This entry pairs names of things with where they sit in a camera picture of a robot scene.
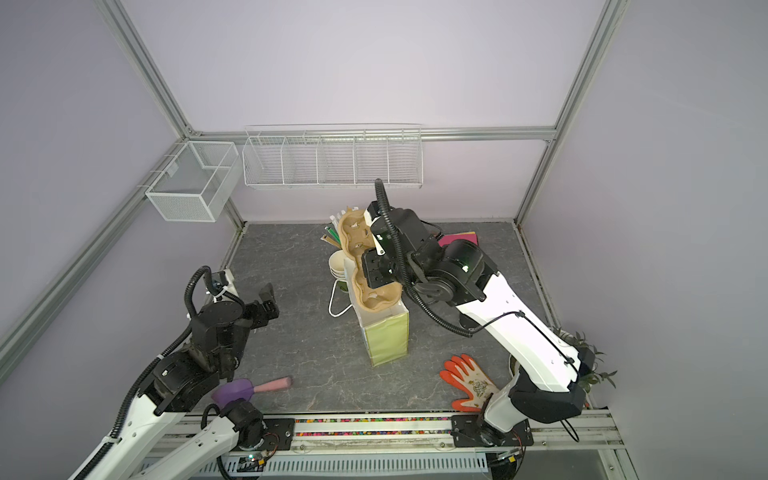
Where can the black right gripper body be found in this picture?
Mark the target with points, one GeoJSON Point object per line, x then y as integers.
{"type": "Point", "coordinates": [384, 270]}

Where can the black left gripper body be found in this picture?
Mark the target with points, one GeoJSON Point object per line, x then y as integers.
{"type": "Point", "coordinates": [255, 314]}

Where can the brown pulp cup carrier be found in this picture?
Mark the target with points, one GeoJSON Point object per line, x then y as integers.
{"type": "Point", "coordinates": [357, 239]}

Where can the paper cups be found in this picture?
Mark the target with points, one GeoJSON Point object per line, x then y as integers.
{"type": "Point", "coordinates": [336, 264]}

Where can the green white paper bag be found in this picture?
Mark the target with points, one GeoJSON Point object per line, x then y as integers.
{"type": "Point", "coordinates": [385, 333]}

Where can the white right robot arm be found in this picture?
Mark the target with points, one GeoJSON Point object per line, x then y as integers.
{"type": "Point", "coordinates": [462, 290]}

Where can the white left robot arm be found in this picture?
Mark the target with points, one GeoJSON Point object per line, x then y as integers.
{"type": "Point", "coordinates": [204, 356]}

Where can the bundle of wrapped straws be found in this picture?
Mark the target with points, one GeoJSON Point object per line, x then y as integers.
{"type": "Point", "coordinates": [331, 234]}

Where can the orange white work glove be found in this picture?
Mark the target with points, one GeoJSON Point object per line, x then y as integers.
{"type": "Point", "coordinates": [463, 373]}

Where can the potted green plant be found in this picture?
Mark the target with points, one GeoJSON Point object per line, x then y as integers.
{"type": "Point", "coordinates": [555, 360]}

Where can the small white wire basket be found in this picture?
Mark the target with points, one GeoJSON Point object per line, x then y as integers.
{"type": "Point", "coordinates": [197, 182]}

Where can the long white wire shelf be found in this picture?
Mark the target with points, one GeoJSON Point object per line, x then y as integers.
{"type": "Point", "coordinates": [346, 155]}

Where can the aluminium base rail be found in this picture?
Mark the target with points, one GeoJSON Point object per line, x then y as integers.
{"type": "Point", "coordinates": [401, 443]}

